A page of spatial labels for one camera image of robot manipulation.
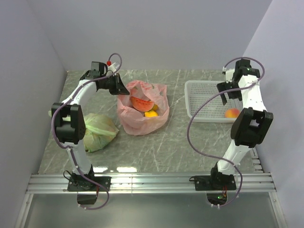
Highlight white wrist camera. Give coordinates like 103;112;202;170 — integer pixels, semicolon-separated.
106;62;121;76
222;66;235;83

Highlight fake watermelon slice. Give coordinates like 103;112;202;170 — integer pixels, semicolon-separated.
130;96;154;112

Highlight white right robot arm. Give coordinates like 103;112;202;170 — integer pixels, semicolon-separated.
209;57;274;190

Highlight yellow fake bell pepper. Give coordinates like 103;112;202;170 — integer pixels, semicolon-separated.
152;104;158;111

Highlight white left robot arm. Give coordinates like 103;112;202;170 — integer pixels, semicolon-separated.
51;61;129;191

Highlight aluminium front rail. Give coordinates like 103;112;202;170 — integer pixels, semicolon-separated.
26;173;276;194

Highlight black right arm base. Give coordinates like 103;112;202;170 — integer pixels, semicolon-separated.
189;175;237;191

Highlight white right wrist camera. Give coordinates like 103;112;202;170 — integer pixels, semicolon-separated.
222;66;235;83

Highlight tied green plastic bag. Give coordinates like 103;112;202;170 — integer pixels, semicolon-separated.
83;113;119;153

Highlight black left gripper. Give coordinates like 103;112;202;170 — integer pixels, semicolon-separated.
100;73;130;95

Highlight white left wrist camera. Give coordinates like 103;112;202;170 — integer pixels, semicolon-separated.
106;62;121;76

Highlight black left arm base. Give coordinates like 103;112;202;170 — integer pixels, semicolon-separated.
67;176;111;192

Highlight white perforated plastic basket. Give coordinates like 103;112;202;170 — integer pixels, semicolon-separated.
184;80;242;123

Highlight pink plastic bag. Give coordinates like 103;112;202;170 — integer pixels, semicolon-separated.
117;80;170;135

